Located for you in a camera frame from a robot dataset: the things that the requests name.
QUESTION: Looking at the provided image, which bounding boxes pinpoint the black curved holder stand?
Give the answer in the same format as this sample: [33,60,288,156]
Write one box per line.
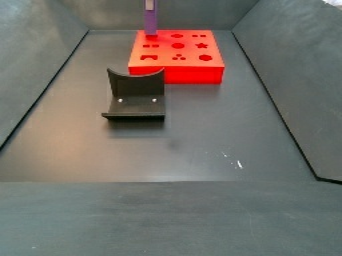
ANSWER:
[101,69,165,120]

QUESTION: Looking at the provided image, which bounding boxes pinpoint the purple rectangular peg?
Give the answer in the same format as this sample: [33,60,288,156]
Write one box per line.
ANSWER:
[144,0,157,36]

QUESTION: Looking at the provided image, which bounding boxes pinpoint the red shape-sorting block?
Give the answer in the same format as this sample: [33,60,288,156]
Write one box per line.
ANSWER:
[128,30,224,84]

